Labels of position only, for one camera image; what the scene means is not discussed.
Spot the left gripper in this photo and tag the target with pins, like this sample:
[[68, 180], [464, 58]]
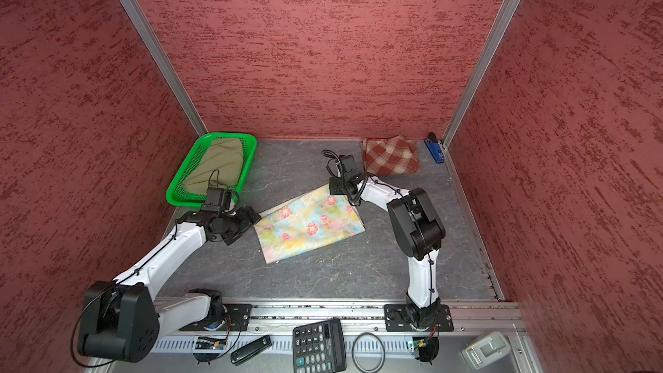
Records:
[[246, 222]]

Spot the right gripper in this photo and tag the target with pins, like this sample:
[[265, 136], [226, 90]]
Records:
[[334, 186]]

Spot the floral pastel skirt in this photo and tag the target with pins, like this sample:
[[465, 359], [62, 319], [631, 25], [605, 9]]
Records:
[[308, 222]]

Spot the red plaid skirt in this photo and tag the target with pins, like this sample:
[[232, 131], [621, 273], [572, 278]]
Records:
[[393, 156]]

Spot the green plastic basket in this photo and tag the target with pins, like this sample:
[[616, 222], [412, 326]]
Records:
[[179, 196]]

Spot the olive green skirt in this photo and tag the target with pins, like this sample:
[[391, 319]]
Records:
[[221, 166]]

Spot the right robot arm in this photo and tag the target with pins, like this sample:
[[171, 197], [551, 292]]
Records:
[[418, 232]]

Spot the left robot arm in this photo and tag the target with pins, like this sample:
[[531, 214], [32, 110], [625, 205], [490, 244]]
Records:
[[123, 319]]

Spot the blue clamp tool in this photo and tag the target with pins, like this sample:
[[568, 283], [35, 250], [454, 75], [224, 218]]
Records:
[[435, 149]]

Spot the left circuit board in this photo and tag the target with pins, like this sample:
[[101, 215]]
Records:
[[207, 349]]

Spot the black remote stick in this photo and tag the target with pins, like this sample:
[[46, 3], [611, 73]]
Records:
[[252, 349]]

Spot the black calculator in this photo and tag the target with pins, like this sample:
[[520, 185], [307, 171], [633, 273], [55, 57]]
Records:
[[319, 347]]

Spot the grey white box device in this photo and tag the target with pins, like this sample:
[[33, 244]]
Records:
[[486, 350]]

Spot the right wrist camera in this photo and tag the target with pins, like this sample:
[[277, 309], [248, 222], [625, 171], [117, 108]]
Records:
[[348, 168]]

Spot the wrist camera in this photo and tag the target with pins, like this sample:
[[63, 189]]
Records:
[[348, 168], [220, 201]]

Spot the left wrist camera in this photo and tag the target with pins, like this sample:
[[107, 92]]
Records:
[[220, 201]]

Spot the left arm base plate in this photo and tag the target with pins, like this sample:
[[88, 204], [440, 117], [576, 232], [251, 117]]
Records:
[[222, 318]]

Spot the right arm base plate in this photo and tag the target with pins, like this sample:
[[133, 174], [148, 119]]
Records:
[[396, 317]]

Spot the aluminium front rail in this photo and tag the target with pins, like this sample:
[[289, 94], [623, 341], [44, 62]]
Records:
[[282, 316]]

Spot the right aluminium corner post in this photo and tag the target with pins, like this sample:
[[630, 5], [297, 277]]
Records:
[[497, 31]]

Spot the aluminium corner post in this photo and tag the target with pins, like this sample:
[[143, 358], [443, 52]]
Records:
[[140, 22], [497, 31]]

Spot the left aluminium corner post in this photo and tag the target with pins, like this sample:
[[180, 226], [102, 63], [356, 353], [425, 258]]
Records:
[[140, 22]]

